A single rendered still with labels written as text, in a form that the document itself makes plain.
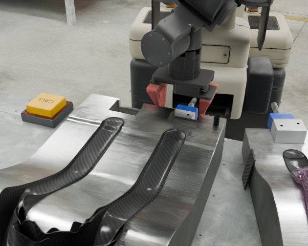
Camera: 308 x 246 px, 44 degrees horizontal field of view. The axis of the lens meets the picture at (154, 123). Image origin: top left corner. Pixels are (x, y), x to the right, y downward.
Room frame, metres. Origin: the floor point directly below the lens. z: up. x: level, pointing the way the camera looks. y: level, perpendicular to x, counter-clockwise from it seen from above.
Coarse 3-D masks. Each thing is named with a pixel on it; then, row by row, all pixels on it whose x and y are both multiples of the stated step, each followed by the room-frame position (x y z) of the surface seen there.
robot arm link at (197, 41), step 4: (200, 28) 0.62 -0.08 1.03; (192, 32) 0.61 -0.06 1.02; (196, 32) 0.61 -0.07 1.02; (200, 32) 0.62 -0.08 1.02; (192, 36) 0.61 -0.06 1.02; (196, 36) 0.61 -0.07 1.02; (200, 36) 0.62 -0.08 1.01; (192, 40) 0.61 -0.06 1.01; (196, 40) 0.61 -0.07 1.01; (200, 40) 0.62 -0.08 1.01; (192, 44) 0.61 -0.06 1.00; (196, 44) 0.61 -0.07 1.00; (200, 44) 0.62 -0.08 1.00; (188, 48) 0.61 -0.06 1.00; (192, 48) 0.61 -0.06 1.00; (196, 48) 0.61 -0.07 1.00; (184, 52) 0.62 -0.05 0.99
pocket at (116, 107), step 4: (116, 104) 0.62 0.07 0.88; (120, 104) 0.63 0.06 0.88; (112, 108) 0.60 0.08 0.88; (116, 108) 0.62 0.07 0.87; (120, 108) 0.62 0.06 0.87; (124, 108) 0.62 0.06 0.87; (128, 108) 0.61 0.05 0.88; (132, 108) 0.61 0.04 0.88; (136, 108) 0.61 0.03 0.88; (120, 112) 0.62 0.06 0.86; (124, 112) 0.62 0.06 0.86; (128, 112) 0.61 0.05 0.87; (132, 112) 0.61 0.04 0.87; (136, 112) 0.61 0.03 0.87
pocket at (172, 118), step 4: (172, 112) 0.58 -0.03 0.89; (172, 116) 0.58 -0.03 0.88; (176, 116) 0.59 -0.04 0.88; (200, 116) 0.57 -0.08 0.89; (168, 120) 0.56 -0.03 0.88; (172, 120) 0.58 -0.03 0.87; (176, 120) 0.58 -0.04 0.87; (180, 120) 0.58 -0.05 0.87; (184, 120) 0.58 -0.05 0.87; (188, 120) 0.57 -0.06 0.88; (192, 120) 0.57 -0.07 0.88; (196, 120) 0.57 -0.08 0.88; (184, 124) 0.58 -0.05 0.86; (188, 124) 0.57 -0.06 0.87; (192, 124) 0.57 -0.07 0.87; (196, 124) 0.57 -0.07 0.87
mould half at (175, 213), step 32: (96, 96) 0.63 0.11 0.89; (64, 128) 0.53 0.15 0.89; (96, 128) 0.53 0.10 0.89; (128, 128) 0.53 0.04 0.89; (160, 128) 0.53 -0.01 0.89; (192, 128) 0.53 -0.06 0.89; (224, 128) 0.55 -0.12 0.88; (32, 160) 0.45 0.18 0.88; (64, 160) 0.45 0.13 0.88; (128, 160) 0.45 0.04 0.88; (192, 160) 0.45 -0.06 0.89; (64, 192) 0.35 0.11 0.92; (96, 192) 0.36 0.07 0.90; (160, 192) 0.38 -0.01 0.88; (192, 192) 0.38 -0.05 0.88; (64, 224) 0.28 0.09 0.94; (128, 224) 0.28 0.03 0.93; (160, 224) 0.29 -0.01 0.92; (192, 224) 0.36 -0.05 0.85
